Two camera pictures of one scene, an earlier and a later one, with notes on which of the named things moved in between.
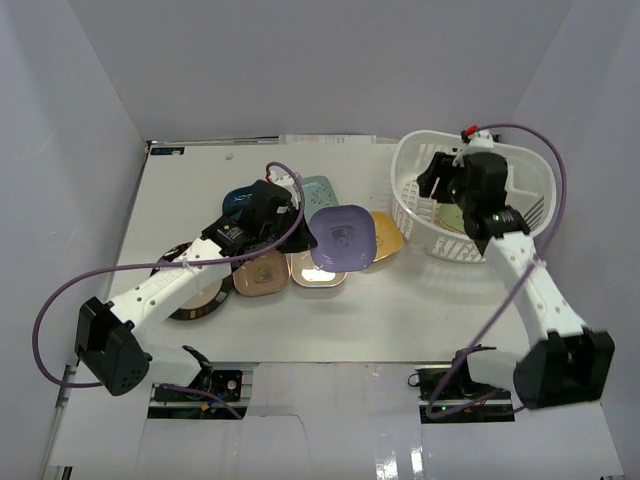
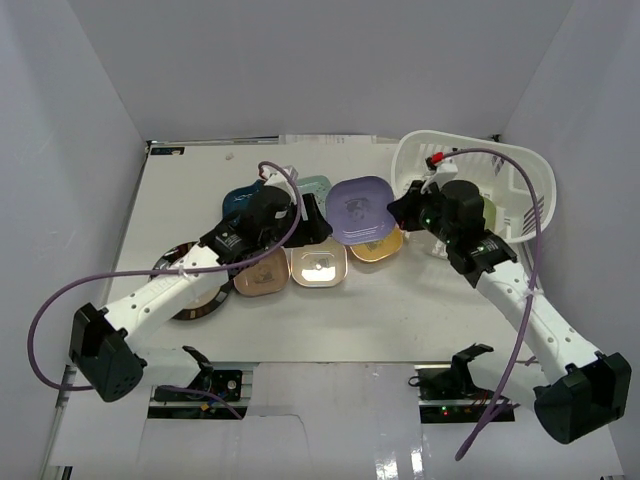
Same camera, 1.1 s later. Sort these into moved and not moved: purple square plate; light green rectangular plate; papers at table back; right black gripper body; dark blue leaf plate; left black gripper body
Moved: purple square plate; right black gripper body
Not moved: dark blue leaf plate; papers at table back; light green rectangular plate; left black gripper body
